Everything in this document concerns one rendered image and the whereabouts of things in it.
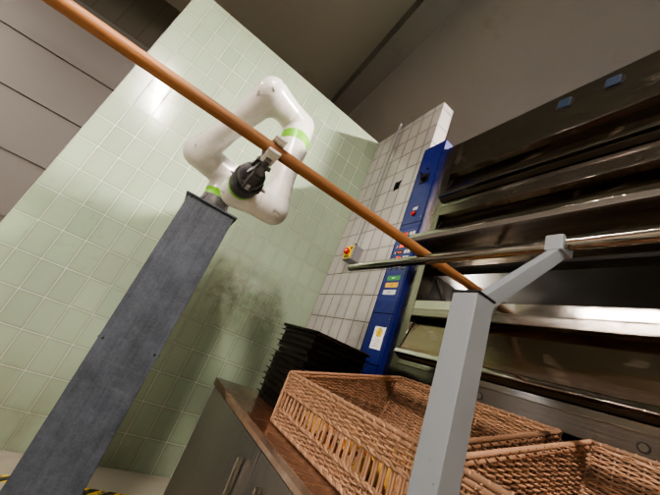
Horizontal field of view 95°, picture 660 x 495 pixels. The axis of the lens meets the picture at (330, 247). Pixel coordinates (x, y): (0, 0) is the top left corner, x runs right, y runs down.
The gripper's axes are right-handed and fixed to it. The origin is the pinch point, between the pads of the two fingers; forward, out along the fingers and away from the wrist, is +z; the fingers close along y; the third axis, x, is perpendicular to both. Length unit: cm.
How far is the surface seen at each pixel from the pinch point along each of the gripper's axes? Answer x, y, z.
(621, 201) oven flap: -73, -21, 39
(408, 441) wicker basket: -40, 46, 23
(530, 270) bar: -42, 13, 38
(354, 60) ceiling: -42, -226, -152
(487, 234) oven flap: -76, -20, 3
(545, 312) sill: -88, 3, 18
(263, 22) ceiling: 44, -226, -191
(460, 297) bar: -28, 24, 36
